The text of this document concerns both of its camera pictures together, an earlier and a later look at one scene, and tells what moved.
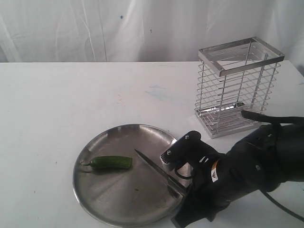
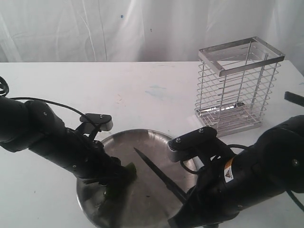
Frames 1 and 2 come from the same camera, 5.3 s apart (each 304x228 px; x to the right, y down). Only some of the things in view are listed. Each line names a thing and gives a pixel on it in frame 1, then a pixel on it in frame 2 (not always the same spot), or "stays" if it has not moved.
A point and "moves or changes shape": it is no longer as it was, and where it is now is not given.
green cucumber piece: (111, 162) moves or changes shape
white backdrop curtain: (145, 31) stays
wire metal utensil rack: (239, 76) stays
